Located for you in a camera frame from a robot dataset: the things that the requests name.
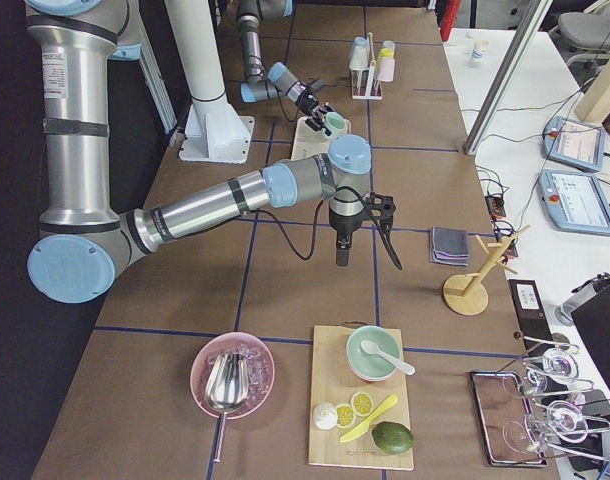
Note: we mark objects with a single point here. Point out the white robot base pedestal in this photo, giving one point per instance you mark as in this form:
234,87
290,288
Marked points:
214,132

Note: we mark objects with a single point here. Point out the white wire cup rack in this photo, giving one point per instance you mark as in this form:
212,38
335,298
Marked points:
364,85

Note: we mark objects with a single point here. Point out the white rabbit serving tray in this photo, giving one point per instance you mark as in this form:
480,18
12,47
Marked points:
307,142

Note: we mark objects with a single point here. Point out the yellow plastic knife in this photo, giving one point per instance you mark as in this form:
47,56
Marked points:
387,404

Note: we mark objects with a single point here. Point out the blue cup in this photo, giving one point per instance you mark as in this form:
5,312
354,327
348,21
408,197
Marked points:
360,43

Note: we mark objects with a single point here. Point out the green cup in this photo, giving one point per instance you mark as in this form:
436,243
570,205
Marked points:
334,124

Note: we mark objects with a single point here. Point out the wine glass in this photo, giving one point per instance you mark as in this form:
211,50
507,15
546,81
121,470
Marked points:
553,373
534,435

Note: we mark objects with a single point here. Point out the grey folded cloth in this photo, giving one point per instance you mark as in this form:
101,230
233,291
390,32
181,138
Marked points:
448,246

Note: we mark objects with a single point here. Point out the white garlic bulb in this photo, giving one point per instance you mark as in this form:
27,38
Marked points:
324,416

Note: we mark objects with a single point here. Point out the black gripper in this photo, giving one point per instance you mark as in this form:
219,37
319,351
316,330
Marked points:
306,101
344,224

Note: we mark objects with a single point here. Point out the teach pendant tablet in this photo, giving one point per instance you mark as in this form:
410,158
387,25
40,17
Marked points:
574,143
575,202

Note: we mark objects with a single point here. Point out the wooden rack handle rod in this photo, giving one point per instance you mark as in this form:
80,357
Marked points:
372,60

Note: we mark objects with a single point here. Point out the green bowl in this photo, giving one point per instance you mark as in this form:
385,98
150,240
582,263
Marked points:
371,367

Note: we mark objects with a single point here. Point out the cream cup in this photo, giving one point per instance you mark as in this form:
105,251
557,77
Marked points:
359,59

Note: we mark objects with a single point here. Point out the pink cup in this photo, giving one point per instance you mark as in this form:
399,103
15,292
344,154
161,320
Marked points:
385,69

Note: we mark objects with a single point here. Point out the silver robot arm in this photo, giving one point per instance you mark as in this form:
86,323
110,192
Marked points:
261,84
84,245

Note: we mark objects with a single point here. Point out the small white bottle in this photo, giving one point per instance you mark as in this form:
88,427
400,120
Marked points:
479,49

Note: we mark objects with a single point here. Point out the white side table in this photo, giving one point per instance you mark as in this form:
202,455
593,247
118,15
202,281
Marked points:
541,87

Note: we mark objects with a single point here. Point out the yellow cup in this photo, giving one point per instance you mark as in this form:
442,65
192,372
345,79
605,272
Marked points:
388,48

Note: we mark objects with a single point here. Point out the lemon slice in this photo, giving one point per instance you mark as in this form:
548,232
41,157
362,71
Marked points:
346,416
362,404

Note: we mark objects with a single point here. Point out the grey office chair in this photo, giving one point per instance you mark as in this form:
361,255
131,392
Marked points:
586,33

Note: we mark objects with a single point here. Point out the green avocado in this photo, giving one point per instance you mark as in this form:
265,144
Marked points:
392,437

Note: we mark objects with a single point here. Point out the metal ice scoop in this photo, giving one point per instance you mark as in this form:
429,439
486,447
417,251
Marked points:
226,390

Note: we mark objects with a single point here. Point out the black metal glass tray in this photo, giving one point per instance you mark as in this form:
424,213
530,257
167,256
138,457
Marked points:
500,406

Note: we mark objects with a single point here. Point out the wooden mug tree stand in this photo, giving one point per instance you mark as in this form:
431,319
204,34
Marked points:
464,293

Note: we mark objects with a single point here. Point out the bamboo cutting board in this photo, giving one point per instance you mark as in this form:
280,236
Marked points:
337,394

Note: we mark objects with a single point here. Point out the white plastic spoon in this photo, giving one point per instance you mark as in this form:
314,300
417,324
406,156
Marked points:
372,348

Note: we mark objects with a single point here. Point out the aluminium frame post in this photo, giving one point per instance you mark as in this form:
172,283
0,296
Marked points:
526,30

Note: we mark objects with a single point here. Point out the black box with label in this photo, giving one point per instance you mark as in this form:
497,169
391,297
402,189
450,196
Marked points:
529,309

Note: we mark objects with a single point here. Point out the pink bowl with ice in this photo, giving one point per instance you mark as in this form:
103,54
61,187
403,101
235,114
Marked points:
261,369

